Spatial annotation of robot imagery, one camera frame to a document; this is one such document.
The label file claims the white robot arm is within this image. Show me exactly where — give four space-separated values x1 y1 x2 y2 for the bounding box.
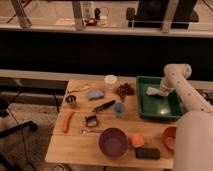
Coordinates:
159 64 213 171

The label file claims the green plastic tray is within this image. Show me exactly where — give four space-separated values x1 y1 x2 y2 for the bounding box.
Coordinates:
136 76 183 121

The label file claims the white lidded container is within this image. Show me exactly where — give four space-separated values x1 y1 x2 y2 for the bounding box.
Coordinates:
104 75 117 90

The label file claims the blue cloth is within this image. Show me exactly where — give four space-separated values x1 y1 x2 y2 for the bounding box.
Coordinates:
87 90 104 100

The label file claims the bunch of dark grapes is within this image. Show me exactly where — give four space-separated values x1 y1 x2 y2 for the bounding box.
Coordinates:
116 83 135 102

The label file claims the blue plastic cup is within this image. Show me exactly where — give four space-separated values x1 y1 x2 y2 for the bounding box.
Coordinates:
113 102 126 117

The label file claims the banana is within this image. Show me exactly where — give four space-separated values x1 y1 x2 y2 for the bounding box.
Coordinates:
67 85 90 93

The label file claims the small metal cup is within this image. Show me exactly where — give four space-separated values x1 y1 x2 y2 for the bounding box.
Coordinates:
65 95 77 108

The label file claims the orange carrot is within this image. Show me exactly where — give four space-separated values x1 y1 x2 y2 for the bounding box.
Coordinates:
62 112 75 133

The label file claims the metal fork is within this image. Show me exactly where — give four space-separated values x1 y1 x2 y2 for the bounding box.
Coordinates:
81 129 102 134

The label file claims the purple bowl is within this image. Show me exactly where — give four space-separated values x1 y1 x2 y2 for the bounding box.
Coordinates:
98 128 129 159

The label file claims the orange fruit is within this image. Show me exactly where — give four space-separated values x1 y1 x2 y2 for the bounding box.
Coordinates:
130 134 145 148

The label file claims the black sponge block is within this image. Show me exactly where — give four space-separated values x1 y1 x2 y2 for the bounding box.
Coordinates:
135 148 160 160

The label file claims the orange bowl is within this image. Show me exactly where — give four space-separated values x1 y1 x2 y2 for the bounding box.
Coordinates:
162 126 176 151

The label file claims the black office chair base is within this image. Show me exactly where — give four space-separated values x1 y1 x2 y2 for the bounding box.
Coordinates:
0 99 38 171

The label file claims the black handled knife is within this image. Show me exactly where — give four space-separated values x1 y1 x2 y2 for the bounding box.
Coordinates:
93 100 116 113

